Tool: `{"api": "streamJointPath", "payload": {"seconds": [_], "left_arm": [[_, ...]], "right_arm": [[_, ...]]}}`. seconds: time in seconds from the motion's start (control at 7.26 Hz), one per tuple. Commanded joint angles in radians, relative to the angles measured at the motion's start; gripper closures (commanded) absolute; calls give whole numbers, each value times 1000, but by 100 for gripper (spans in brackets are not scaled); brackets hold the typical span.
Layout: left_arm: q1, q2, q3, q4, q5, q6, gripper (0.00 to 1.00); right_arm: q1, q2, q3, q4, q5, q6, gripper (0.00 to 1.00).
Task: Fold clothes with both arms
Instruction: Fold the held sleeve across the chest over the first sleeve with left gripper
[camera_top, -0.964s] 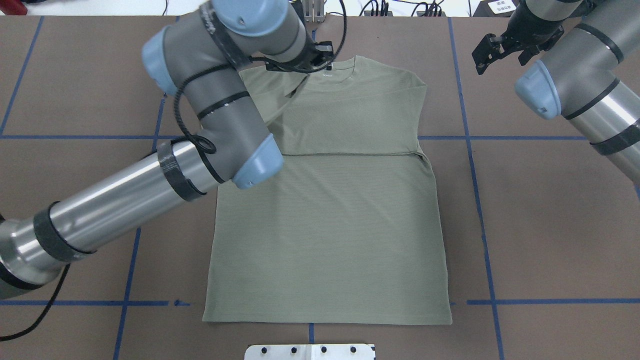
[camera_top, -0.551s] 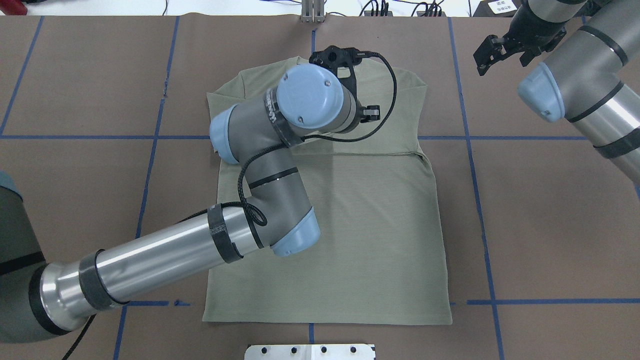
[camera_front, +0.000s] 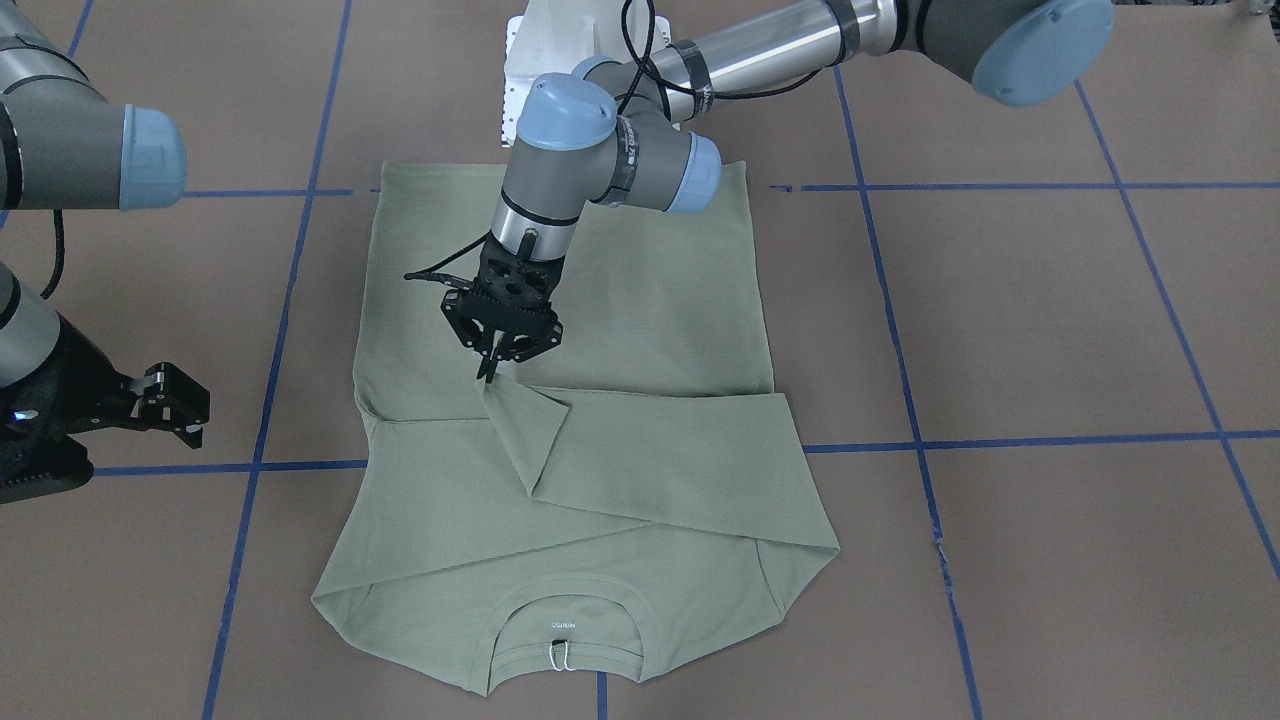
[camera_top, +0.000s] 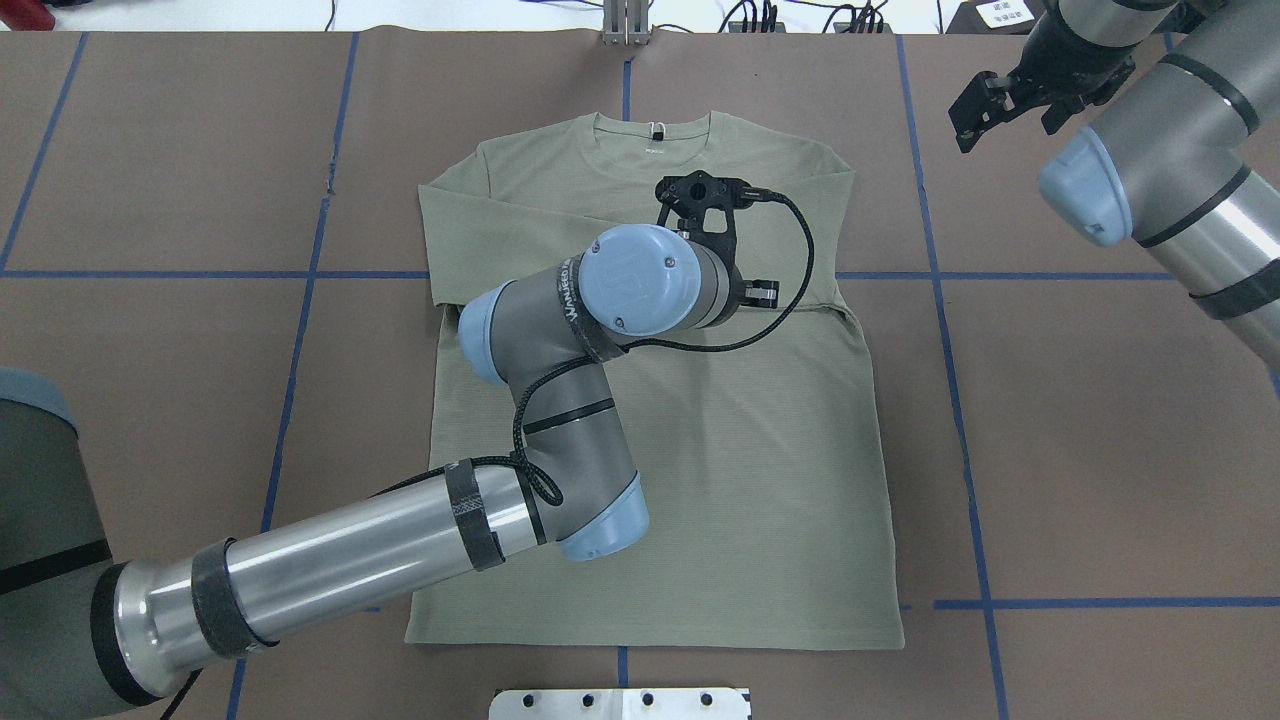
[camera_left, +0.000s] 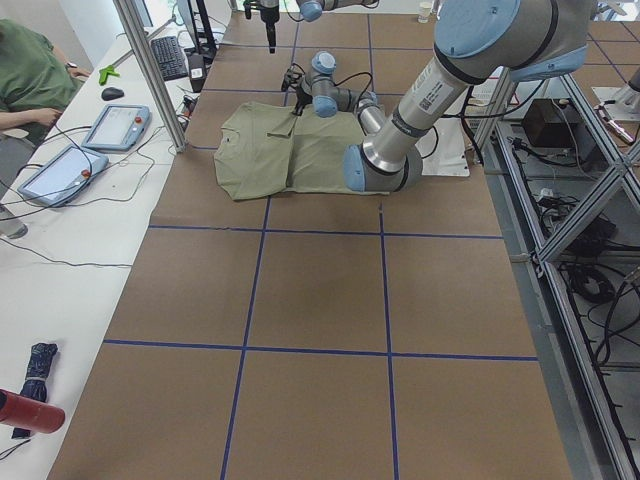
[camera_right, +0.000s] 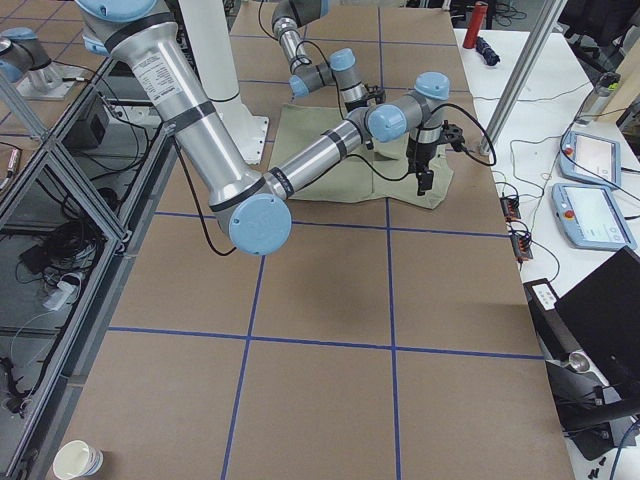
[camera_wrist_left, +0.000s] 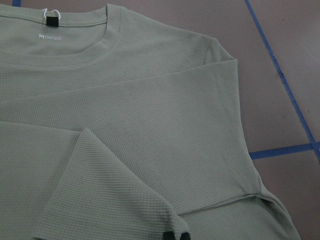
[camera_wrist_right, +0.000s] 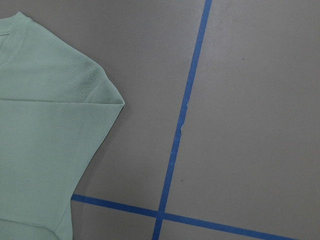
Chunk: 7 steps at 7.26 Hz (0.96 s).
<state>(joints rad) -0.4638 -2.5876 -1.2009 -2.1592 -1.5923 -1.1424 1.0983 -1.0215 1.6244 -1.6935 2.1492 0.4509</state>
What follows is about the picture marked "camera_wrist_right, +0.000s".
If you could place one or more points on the sage green long-sleeve shirt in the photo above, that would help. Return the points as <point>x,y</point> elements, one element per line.
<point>56,108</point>

